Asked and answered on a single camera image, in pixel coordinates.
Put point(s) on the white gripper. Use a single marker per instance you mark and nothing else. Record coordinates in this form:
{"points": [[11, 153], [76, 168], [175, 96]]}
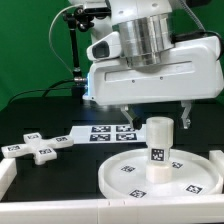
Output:
{"points": [[191, 70]]}

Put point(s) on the white round table top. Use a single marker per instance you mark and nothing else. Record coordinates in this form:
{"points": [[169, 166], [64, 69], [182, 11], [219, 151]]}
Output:
{"points": [[130, 175]]}

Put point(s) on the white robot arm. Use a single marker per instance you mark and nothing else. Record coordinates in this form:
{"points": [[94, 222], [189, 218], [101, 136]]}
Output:
{"points": [[136, 58]]}

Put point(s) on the white marker plate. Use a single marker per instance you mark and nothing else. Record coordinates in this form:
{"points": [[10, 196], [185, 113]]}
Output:
{"points": [[119, 133]]}

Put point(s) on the white cross-shaped table base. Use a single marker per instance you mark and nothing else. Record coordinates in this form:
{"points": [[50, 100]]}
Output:
{"points": [[42, 149]]}

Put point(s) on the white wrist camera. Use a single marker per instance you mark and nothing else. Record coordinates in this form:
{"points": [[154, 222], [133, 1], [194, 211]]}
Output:
{"points": [[107, 48]]}

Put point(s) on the white front fence rail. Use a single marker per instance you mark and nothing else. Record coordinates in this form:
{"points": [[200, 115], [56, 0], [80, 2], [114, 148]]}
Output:
{"points": [[178, 210]]}

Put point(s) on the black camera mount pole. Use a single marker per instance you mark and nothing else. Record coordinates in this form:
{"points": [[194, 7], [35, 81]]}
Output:
{"points": [[75, 43]]}

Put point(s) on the white left fence rail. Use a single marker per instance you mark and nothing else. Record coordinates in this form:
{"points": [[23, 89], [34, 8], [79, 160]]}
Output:
{"points": [[8, 172]]}

